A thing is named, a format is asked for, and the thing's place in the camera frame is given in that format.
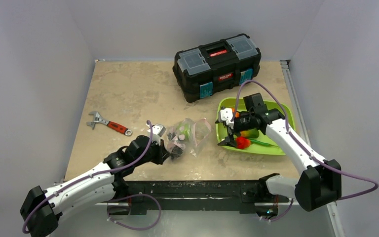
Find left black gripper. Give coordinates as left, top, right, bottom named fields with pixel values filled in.
left=134, top=136, right=170, bottom=167

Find orange fake fruit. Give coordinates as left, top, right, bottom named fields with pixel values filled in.
left=231, top=108, right=240, bottom=118

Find clear zip top bag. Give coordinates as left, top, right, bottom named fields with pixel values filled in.
left=166, top=118, right=212, bottom=160

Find green fake bean pod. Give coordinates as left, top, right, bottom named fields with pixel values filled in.
left=249, top=139, right=278, bottom=147

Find green orange fake mango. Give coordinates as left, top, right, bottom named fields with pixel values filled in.
left=240, top=129, right=260, bottom=139

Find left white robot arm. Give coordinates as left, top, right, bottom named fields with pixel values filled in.
left=20, top=135, right=170, bottom=237

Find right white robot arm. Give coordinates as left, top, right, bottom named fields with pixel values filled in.
left=216, top=93, right=341, bottom=211

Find dark purple fake grapes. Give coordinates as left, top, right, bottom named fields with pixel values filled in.
left=166, top=132, right=186, bottom=160

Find green fake apple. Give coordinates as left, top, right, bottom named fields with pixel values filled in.
left=179, top=125, right=194, bottom=140

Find green plastic tray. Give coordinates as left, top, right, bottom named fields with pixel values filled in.
left=217, top=93, right=293, bottom=155

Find black plastic toolbox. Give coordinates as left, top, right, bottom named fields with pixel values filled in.
left=172, top=34, right=262, bottom=103

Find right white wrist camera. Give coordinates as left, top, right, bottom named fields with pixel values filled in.
left=217, top=108, right=234, bottom=129

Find black metal base frame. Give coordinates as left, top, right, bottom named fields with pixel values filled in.
left=119, top=177, right=295, bottom=216

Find red handled adjustable wrench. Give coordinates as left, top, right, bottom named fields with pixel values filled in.
left=86, top=111, right=133, bottom=136

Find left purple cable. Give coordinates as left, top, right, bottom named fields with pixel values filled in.
left=22, top=119, right=162, bottom=235

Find purple cable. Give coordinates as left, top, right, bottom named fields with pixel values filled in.
left=233, top=79, right=379, bottom=223
left=22, top=119, right=162, bottom=235

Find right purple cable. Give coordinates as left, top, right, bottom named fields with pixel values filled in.
left=233, top=79, right=379, bottom=223

